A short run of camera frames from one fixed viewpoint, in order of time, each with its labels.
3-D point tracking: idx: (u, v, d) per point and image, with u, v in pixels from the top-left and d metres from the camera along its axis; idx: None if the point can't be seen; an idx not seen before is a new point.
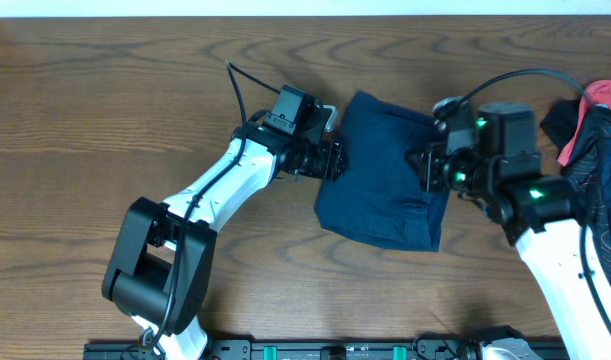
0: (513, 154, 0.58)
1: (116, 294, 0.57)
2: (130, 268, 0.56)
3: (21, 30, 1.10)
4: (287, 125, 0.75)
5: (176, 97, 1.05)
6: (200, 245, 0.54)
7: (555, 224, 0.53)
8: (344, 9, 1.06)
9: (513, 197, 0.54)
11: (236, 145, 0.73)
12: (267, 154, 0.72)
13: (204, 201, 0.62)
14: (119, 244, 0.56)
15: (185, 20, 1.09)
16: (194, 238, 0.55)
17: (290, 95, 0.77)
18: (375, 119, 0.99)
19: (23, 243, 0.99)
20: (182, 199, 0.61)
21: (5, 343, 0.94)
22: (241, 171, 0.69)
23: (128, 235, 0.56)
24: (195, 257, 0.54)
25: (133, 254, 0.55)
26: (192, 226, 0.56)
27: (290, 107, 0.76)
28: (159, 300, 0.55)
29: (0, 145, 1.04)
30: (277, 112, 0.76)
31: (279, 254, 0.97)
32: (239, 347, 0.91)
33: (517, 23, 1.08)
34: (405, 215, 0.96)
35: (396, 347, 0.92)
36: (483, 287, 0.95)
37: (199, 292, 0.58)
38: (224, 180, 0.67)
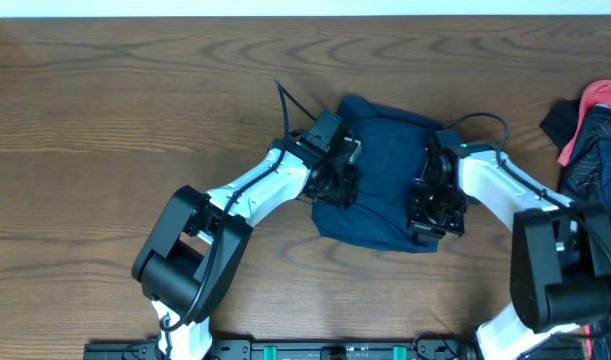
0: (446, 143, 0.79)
1: (145, 277, 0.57)
2: (166, 250, 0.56)
3: (22, 31, 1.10)
4: (323, 146, 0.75)
5: (177, 97, 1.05)
6: (236, 239, 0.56)
7: (478, 156, 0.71)
8: (345, 9, 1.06)
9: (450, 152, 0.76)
11: (275, 153, 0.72)
12: (302, 167, 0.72)
13: (242, 198, 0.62)
14: (157, 226, 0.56)
15: (185, 20, 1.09)
16: (231, 231, 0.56)
17: (329, 118, 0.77)
18: (364, 125, 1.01)
19: (23, 243, 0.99)
20: (222, 193, 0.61)
21: (5, 342, 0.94)
22: (277, 178, 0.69)
23: (167, 218, 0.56)
24: (230, 249, 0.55)
25: (172, 236, 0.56)
26: (230, 219, 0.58)
27: (328, 133, 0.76)
28: (188, 286, 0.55)
29: (1, 144, 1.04)
30: (314, 133, 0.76)
31: (279, 254, 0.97)
32: (239, 347, 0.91)
33: (517, 23, 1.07)
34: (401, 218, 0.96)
35: (396, 347, 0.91)
36: (482, 287, 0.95)
37: (224, 284, 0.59)
38: (262, 183, 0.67)
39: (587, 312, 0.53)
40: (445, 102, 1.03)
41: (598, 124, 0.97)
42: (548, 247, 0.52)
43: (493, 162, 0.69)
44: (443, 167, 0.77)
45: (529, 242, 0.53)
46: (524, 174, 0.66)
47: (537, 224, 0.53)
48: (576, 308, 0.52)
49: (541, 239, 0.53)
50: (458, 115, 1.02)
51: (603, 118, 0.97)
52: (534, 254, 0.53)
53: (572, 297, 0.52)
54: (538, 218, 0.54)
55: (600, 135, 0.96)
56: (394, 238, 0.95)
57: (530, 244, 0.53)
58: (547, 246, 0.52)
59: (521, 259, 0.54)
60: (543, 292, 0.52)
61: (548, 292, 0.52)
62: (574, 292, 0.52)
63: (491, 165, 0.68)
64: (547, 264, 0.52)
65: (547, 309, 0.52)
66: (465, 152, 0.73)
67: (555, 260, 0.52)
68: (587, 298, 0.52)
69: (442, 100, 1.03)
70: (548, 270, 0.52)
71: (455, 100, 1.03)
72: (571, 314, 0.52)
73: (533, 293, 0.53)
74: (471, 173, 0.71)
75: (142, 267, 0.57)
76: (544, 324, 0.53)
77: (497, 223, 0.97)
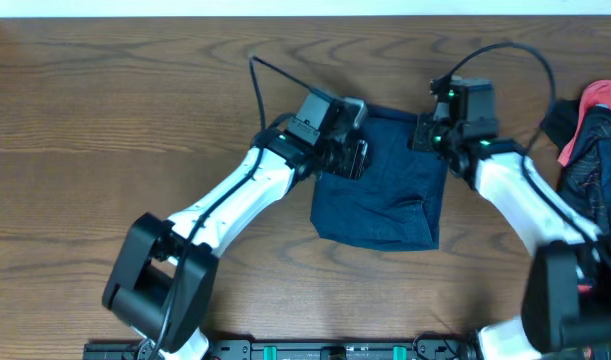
0: (474, 118, 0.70)
1: (115, 307, 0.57)
2: (130, 283, 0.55)
3: (22, 31, 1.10)
4: (311, 132, 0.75)
5: (176, 97, 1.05)
6: (200, 273, 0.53)
7: (501, 159, 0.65)
8: (344, 9, 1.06)
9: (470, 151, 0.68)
11: (254, 156, 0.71)
12: (283, 170, 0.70)
13: (210, 219, 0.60)
14: (119, 259, 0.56)
15: (185, 20, 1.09)
16: (193, 265, 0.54)
17: (317, 101, 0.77)
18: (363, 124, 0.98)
19: (23, 243, 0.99)
20: (188, 217, 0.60)
21: (6, 343, 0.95)
22: (255, 188, 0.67)
23: (129, 252, 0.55)
24: (194, 283, 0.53)
25: (134, 270, 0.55)
26: (194, 251, 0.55)
27: (317, 114, 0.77)
28: (156, 320, 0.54)
29: (0, 144, 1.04)
30: (302, 117, 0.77)
31: (279, 254, 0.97)
32: (239, 347, 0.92)
33: (517, 23, 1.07)
34: (402, 214, 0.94)
35: (396, 347, 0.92)
36: (483, 287, 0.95)
37: (198, 312, 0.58)
38: (235, 197, 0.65)
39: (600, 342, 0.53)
40: None
41: (598, 124, 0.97)
42: (569, 279, 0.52)
43: (516, 169, 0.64)
44: (460, 164, 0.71)
45: (549, 274, 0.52)
46: (546, 188, 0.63)
47: (559, 259, 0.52)
48: (590, 339, 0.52)
49: (562, 271, 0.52)
50: None
51: (602, 119, 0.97)
52: (553, 286, 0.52)
53: (586, 328, 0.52)
54: (562, 253, 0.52)
55: (600, 135, 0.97)
56: (395, 234, 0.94)
57: (552, 274, 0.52)
58: (568, 277, 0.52)
59: (539, 285, 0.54)
60: (559, 323, 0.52)
61: (564, 323, 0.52)
62: (590, 327, 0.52)
63: (513, 173, 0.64)
64: (567, 297, 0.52)
65: (560, 337, 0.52)
66: (485, 154, 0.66)
67: (573, 294, 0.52)
68: (600, 330, 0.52)
69: None
70: (566, 299, 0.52)
71: None
72: (583, 344, 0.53)
73: (547, 321, 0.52)
74: (490, 179, 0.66)
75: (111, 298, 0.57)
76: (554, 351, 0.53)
77: (497, 223, 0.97)
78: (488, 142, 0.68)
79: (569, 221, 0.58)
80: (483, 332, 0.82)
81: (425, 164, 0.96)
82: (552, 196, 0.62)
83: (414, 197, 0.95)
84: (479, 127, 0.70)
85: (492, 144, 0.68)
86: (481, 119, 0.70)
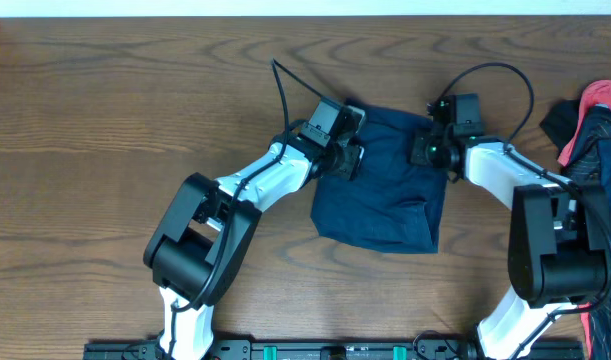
0: (462, 122, 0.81)
1: (157, 261, 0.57)
2: (178, 234, 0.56)
3: (22, 31, 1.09)
4: (323, 137, 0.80)
5: (176, 97, 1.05)
6: (247, 222, 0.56)
7: (486, 146, 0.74)
8: (345, 9, 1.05)
9: (461, 145, 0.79)
11: (277, 147, 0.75)
12: (304, 160, 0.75)
13: (249, 186, 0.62)
14: (169, 210, 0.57)
15: (185, 20, 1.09)
16: (242, 216, 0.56)
17: (328, 108, 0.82)
18: (369, 128, 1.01)
19: (23, 243, 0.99)
20: (231, 181, 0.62)
21: (5, 343, 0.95)
22: (282, 169, 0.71)
23: (178, 204, 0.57)
24: (240, 232, 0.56)
25: (182, 222, 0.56)
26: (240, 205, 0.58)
27: (327, 119, 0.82)
28: (199, 272, 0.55)
29: (1, 144, 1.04)
30: (313, 123, 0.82)
31: (279, 254, 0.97)
32: (239, 347, 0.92)
33: (517, 23, 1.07)
34: (404, 214, 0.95)
35: (396, 347, 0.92)
36: (483, 287, 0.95)
37: (234, 269, 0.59)
38: (267, 174, 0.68)
39: (583, 287, 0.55)
40: None
41: (598, 124, 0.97)
42: (547, 217, 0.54)
43: (499, 150, 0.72)
44: (452, 158, 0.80)
45: (527, 214, 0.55)
46: (525, 159, 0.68)
47: (536, 198, 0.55)
48: (573, 281, 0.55)
49: (540, 209, 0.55)
50: None
51: (602, 118, 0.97)
52: (532, 222, 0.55)
53: (567, 270, 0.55)
54: (538, 193, 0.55)
55: (600, 135, 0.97)
56: (395, 235, 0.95)
57: (530, 213, 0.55)
58: (544, 215, 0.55)
59: (521, 226, 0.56)
60: (538, 260, 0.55)
61: (545, 265, 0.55)
62: (571, 269, 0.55)
63: (497, 153, 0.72)
64: (545, 237, 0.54)
65: (543, 279, 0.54)
66: (472, 143, 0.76)
67: (552, 233, 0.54)
68: (580, 274, 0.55)
69: None
70: (545, 238, 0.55)
71: None
72: (566, 286, 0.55)
73: (529, 264, 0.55)
74: (478, 161, 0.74)
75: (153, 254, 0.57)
76: (538, 295, 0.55)
77: (497, 223, 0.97)
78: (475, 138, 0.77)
79: (543, 175, 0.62)
80: (481, 324, 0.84)
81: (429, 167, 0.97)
82: (530, 162, 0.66)
83: (417, 199, 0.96)
84: (468, 129, 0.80)
85: (481, 139, 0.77)
86: (469, 122, 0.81)
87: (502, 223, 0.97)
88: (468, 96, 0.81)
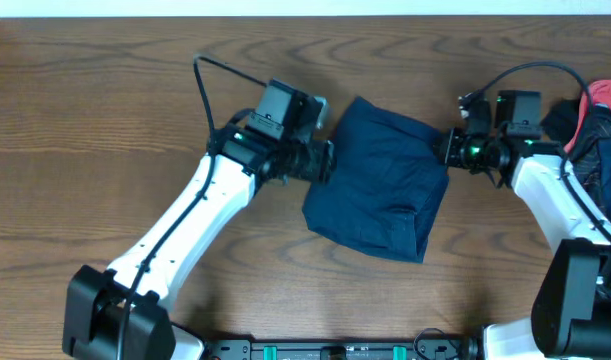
0: (519, 121, 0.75)
1: (76, 356, 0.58)
2: (84, 336, 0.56)
3: (22, 31, 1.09)
4: (276, 127, 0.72)
5: (176, 96, 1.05)
6: (148, 327, 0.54)
7: (541, 160, 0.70)
8: (345, 9, 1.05)
9: (513, 148, 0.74)
11: (206, 166, 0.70)
12: (242, 183, 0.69)
13: (156, 264, 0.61)
14: (68, 314, 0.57)
15: (185, 20, 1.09)
16: (143, 319, 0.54)
17: (277, 97, 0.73)
18: (373, 130, 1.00)
19: (23, 243, 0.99)
20: (132, 262, 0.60)
21: (5, 343, 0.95)
22: (205, 205, 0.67)
23: (76, 309, 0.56)
24: (144, 334, 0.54)
25: (83, 325, 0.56)
26: (140, 305, 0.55)
27: (278, 107, 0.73)
28: None
29: (1, 144, 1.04)
30: (262, 112, 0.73)
31: (279, 254, 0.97)
32: (239, 347, 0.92)
33: (517, 23, 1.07)
34: (393, 220, 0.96)
35: (396, 347, 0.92)
36: (483, 287, 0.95)
37: (161, 356, 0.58)
38: (186, 220, 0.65)
39: (608, 351, 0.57)
40: (445, 102, 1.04)
41: (598, 124, 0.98)
42: (587, 281, 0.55)
43: (555, 171, 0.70)
44: (501, 159, 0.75)
45: (570, 273, 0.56)
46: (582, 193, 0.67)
47: (581, 259, 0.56)
48: (597, 344, 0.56)
49: (581, 272, 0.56)
50: (458, 115, 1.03)
51: (603, 119, 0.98)
52: (572, 284, 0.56)
53: (596, 333, 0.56)
54: (585, 255, 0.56)
55: (600, 135, 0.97)
56: (382, 238, 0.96)
57: (572, 275, 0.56)
58: (585, 279, 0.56)
59: (556, 284, 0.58)
60: (570, 322, 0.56)
61: (574, 325, 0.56)
62: (599, 332, 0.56)
63: (552, 175, 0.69)
64: (582, 300, 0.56)
65: (568, 337, 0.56)
66: (526, 150, 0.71)
67: (588, 296, 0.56)
68: (610, 338, 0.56)
69: (442, 100, 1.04)
70: (583, 301, 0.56)
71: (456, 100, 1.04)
72: (590, 347, 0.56)
73: (557, 321, 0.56)
74: (527, 176, 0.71)
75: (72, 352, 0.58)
76: (560, 351, 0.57)
77: (497, 223, 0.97)
78: (532, 142, 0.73)
79: (597, 226, 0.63)
80: (489, 329, 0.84)
81: (426, 177, 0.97)
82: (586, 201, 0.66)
83: (409, 206, 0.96)
84: (525, 131, 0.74)
85: (537, 146, 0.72)
86: (526, 123, 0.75)
87: (502, 223, 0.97)
88: (530, 96, 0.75)
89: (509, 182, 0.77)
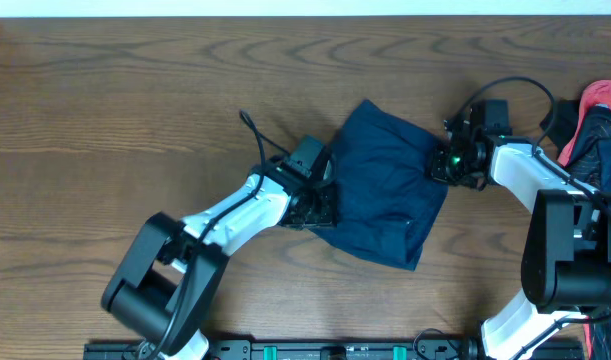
0: (491, 124, 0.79)
1: (114, 306, 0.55)
2: (138, 279, 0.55)
3: (22, 31, 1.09)
4: (305, 172, 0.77)
5: (176, 97, 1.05)
6: (211, 269, 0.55)
7: (513, 144, 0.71)
8: (345, 9, 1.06)
9: (489, 141, 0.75)
11: (254, 179, 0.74)
12: (283, 193, 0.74)
13: (219, 226, 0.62)
14: (129, 253, 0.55)
15: (185, 20, 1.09)
16: (206, 261, 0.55)
17: (311, 143, 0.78)
18: (377, 133, 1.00)
19: (22, 243, 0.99)
20: (199, 220, 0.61)
21: (5, 343, 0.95)
22: (256, 204, 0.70)
23: (140, 247, 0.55)
24: (205, 278, 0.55)
25: (144, 264, 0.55)
26: (204, 248, 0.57)
27: (310, 154, 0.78)
28: (159, 320, 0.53)
29: (0, 144, 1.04)
30: (296, 157, 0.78)
31: (280, 254, 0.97)
32: (239, 347, 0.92)
33: (517, 23, 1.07)
34: (387, 227, 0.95)
35: (396, 347, 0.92)
36: (482, 286, 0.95)
37: (198, 315, 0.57)
38: (241, 211, 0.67)
39: (591, 297, 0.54)
40: (445, 102, 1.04)
41: (598, 124, 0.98)
42: (566, 224, 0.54)
43: (527, 151, 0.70)
44: (478, 154, 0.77)
45: (548, 219, 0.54)
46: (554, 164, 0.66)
47: (558, 204, 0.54)
48: (585, 291, 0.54)
49: (560, 215, 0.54)
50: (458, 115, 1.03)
51: (603, 119, 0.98)
52: (552, 226, 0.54)
53: (578, 278, 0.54)
54: (561, 199, 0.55)
55: (600, 135, 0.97)
56: (374, 244, 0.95)
57: (549, 218, 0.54)
58: (563, 220, 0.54)
59: (538, 231, 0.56)
60: (553, 267, 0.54)
61: (557, 271, 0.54)
62: (583, 277, 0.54)
63: (524, 154, 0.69)
64: (562, 244, 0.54)
65: (554, 285, 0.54)
66: (501, 141, 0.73)
67: (569, 240, 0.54)
68: (592, 284, 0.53)
69: (442, 100, 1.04)
70: (564, 245, 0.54)
71: (456, 100, 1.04)
72: (577, 296, 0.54)
73: (543, 269, 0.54)
74: (503, 159, 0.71)
75: (110, 299, 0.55)
76: (548, 301, 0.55)
77: (497, 223, 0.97)
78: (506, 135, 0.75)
79: (570, 181, 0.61)
80: (485, 323, 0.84)
81: (426, 187, 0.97)
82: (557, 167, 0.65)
83: (406, 214, 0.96)
84: (494, 131, 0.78)
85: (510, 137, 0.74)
86: (497, 127, 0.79)
87: (502, 222, 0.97)
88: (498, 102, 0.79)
89: (487, 175, 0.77)
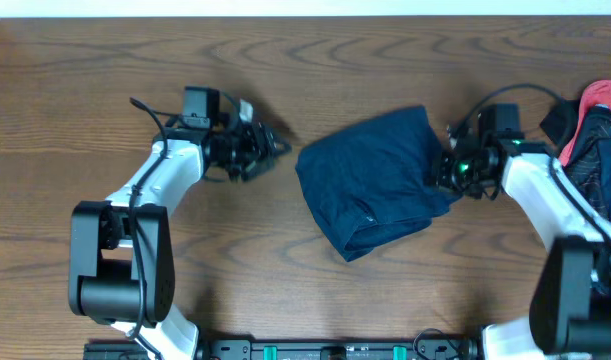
0: (502, 129, 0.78)
1: (85, 304, 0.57)
2: (94, 269, 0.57)
3: (22, 31, 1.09)
4: (202, 121, 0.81)
5: (177, 97, 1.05)
6: (154, 223, 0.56)
7: (529, 158, 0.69)
8: (345, 9, 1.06)
9: (501, 147, 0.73)
11: (159, 145, 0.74)
12: (191, 145, 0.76)
13: (144, 190, 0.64)
14: (73, 249, 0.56)
15: (185, 20, 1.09)
16: (145, 219, 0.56)
17: (193, 94, 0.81)
18: (405, 137, 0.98)
19: (22, 243, 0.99)
20: (122, 193, 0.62)
21: (5, 343, 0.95)
22: (171, 162, 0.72)
23: (79, 239, 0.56)
24: (153, 235, 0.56)
25: (91, 255, 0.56)
26: (138, 209, 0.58)
27: (198, 104, 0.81)
28: (130, 294, 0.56)
29: (0, 144, 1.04)
30: (188, 112, 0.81)
31: (279, 254, 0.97)
32: (239, 348, 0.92)
33: (517, 23, 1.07)
34: (350, 208, 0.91)
35: (396, 347, 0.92)
36: (482, 287, 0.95)
37: (167, 275, 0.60)
38: (157, 172, 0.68)
39: (606, 346, 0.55)
40: (445, 103, 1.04)
41: (598, 124, 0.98)
42: (582, 276, 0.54)
43: (543, 168, 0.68)
44: (490, 160, 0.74)
45: (565, 270, 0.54)
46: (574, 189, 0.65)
47: (574, 254, 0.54)
48: (599, 341, 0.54)
49: (574, 267, 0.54)
50: (457, 115, 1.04)
51: (603, 119, 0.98)
52: (567, 278, 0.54)
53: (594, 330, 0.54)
54: (579, 249, 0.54)
55: (600, 135, 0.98)
56: (332, 215, 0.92)
57: (565, 269, 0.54)
58: (579, 274, 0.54)
59: (552, 278, 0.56)
60: (567, 320, 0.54)
61: (572, 322, 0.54)
62: (598, 329, 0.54)
63: (541, 172, 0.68)
64: (578, 297, 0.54)
65: (567, 334, 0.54)
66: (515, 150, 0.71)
67: (586, 293, 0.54)
68: (607, 334, 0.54)
69: (442, 100, 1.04)
70: (578, 298, 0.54)
71: (455, 100, 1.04)
72: (590, 344, 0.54)
73: (555, 320, 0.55)
74: (519, 176, 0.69)
75: (77, 298, 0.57)
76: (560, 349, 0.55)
77: (497, 223, 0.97)
78: (520, 142, 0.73)
79: (589, 219, 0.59)
80: (488, 329, 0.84)
81: (411, 204, 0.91)
82: (577, 195, 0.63)
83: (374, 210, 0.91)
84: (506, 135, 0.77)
85: (525, 145, 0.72)
86: (508, 130, 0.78)
87: (502, 222, 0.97)
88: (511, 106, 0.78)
89: (498, 183, 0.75)
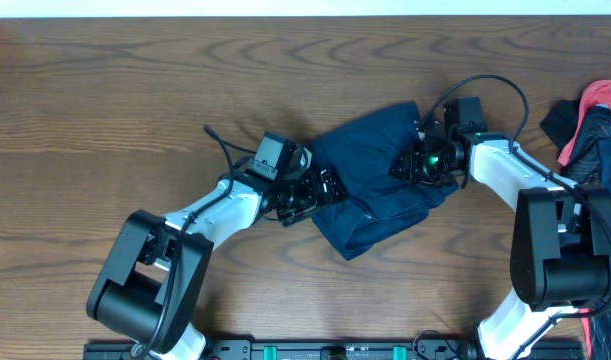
0: (466, 123, 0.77)
1: (101, 310, 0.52)
2: (124, 278, 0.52)
3: (22, 31, 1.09)
4: (270, 172, 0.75)
5: (177, 96, 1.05)
6: (197, 256, 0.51)
7: (490, 143, 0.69)
8: (345, 9, 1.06)
9: (465, 140, 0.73)
11: (224, 182, 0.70)
12: (255, 193, 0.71)
13: (198, 220, 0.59)
14: (112, 253, 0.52)
15: (185, 20, 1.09)
16: (190, 249, 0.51)
17: (272, 140, 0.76)
18: (396, 131, 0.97)
19: (22, 243, 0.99)
20: (179, 215, 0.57)
21: (5, 343, 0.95)
22: (230, 204, 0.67)
23: (120, 245, 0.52)
24: (193, 267, 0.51)
25: (127, 265, 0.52)
26: (187, 236, 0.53)
27: (274, 153, 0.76)
28: (147, 318, 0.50)
29: (0, 144, 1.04)
30: (260, 158, 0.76)
31: (279, 254, 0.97)
32: (239, 347, 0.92)
33: (517, 23, 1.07)
34: (348, 207, 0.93)
35: (396, 347, 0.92)
36: (482, 287, 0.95)
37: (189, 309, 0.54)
38: (214, 207, 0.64)
39: (584, 289, 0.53)
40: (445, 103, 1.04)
41: (598, 124, 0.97)
42: (549, 222, 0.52)
43: (504, 148, 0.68)
44: (456, 154, 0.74)
45: (531, 220, 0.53)
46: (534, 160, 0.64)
47: (540, 203, 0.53)
48: (573, 288, 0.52)
49: (542, 215, 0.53)
50: None
51: (602, 119, 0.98)
52: (538, 227, 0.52)
53: (567, 273, 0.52)
54: (545, 199, 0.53)
55: (600, 135, 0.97)
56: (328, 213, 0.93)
57: (532, 217, 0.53)
58: (548, 224, 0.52)
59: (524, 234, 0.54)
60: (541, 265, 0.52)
61: (546, 267, 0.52)
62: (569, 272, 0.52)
63: (502, 151, 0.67)
64: (551, 245, 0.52)
65: (543, 283, 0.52)
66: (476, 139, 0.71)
67: (554, 238, 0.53)
68: (582, 277, 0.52)
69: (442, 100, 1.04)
70: (549, 243, 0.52)
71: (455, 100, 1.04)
72: (566, 292, 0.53)
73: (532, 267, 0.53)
74: (482, 159, 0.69)
75: (96, 303, 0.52)
76: (538, 298, 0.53)
77: (497, 223, 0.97)
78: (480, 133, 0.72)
79: (548, 177, 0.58)
80: (481, 326, 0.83)
81: (410, 197, 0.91)
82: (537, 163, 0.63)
83: (371, 209, 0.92)
84: (470, 129, 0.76)
85: (486, 134, 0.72)
86: (472, 123, 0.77)
87: (502, 222, 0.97)
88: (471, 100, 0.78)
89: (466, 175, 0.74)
